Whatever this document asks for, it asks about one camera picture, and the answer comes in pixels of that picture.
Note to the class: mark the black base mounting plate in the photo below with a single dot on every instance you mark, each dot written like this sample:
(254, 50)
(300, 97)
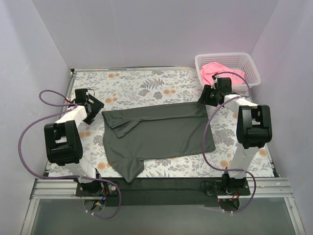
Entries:
(176, 191)

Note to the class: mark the aluminium frame rail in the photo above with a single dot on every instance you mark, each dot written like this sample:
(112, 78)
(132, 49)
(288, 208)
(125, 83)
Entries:
(266, 187)

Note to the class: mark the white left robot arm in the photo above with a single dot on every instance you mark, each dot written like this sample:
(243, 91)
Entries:
(63, 143)

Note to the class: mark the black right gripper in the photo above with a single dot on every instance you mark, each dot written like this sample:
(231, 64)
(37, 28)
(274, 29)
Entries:
(208, 95)

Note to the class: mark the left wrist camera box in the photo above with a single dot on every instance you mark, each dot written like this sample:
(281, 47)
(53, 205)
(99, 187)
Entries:
(81, 96)

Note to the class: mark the dark grey t shirt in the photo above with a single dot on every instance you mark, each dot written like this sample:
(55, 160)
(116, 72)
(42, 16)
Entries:
(134, 135)

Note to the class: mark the pink t shirt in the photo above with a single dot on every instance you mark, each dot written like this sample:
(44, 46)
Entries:
(211, 69)

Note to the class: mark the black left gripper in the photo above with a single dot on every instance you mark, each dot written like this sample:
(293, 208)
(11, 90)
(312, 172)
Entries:
(94, 110)

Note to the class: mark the white plastic laundry basket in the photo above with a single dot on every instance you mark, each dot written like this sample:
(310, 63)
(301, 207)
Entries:
(236, 61)

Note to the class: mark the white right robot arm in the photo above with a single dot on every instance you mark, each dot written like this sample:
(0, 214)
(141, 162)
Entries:
(253, 131)

